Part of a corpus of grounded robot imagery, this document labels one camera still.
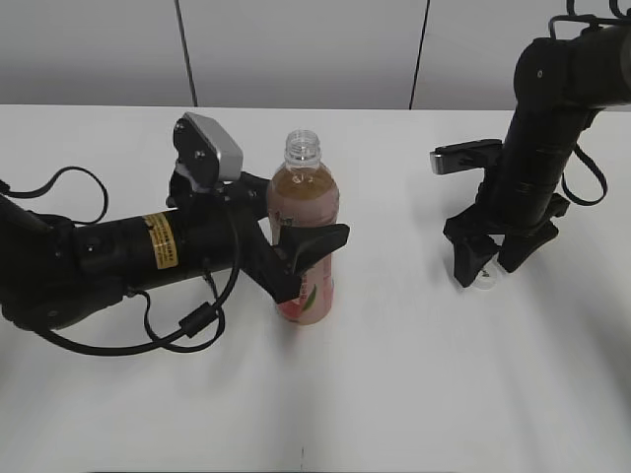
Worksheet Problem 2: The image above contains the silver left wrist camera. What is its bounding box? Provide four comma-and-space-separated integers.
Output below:
173, 111, 244, 194

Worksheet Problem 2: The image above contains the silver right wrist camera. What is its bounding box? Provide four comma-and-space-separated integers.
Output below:
430, 139, 503, 175

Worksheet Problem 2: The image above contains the pink label tea bottle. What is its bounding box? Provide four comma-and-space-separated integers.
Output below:
267, 129, 340, 325

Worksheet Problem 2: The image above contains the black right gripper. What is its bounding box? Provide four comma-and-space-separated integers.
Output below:
444, 179, 568, 288

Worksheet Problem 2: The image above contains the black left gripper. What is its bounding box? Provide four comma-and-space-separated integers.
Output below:
168, 171, 350, 304

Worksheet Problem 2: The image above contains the white bottle cap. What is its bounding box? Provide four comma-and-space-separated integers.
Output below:
464, 262, 498, 291

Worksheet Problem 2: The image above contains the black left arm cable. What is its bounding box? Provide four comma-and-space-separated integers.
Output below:
0, 166, 243, 357

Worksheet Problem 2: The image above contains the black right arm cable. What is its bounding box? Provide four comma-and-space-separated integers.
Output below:
547, 0, 631, 207

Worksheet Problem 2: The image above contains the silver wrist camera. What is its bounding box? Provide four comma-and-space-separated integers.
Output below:
430, 139, 503, 175
173, 111, 244, 194

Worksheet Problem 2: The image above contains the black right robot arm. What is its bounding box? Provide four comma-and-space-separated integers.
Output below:
430, 18, 630, 288

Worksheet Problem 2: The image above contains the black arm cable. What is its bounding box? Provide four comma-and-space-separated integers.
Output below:
0, 166, 243, 357
547, 0, 631, 207

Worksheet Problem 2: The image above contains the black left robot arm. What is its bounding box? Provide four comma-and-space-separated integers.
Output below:
1, 173, 350, 330

